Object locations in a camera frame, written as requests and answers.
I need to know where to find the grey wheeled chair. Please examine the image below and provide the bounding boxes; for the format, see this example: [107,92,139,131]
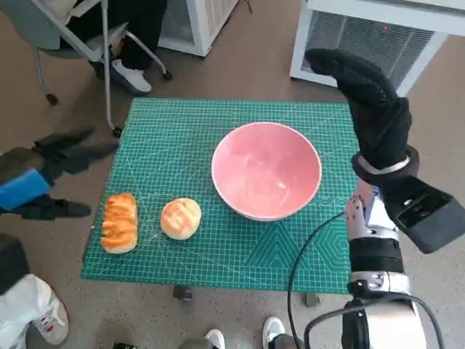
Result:
[0,0,174,138]

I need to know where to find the round toy bread bun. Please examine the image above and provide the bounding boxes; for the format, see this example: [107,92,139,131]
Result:
[160,198,203,241]

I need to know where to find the long toy bread loaf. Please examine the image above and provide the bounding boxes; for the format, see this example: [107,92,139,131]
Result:
[100,193,140,254]

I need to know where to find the white shoe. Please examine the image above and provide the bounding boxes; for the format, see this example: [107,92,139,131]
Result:
[262,316,286,342]
[205,329,225,349]

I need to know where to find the large white grille cabinet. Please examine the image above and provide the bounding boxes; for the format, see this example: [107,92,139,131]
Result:
[289,0,465,99]

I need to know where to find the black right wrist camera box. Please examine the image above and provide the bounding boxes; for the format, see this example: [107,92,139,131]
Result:
[381,176,465,255]

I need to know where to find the seated person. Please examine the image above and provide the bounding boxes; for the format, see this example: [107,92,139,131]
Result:
[60,0,163,96]

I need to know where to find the green cutting mat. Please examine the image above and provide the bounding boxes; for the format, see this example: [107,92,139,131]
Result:
[80,97,360,294]

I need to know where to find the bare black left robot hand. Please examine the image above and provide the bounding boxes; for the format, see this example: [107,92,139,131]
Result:
[0,127,121,221]

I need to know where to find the pink bowl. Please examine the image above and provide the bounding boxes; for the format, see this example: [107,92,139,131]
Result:
[211,121,323,222]

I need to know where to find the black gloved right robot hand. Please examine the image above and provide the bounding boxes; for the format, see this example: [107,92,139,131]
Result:
[304,49,413,170]

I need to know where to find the standing person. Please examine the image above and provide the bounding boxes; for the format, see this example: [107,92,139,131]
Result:
[0,273,70,349]

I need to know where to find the small white cabinet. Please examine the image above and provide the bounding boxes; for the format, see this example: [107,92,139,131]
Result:
[158,0,240,57]

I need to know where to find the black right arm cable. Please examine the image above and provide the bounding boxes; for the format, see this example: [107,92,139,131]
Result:
[286,210,349,349]
[304,294,445,349]

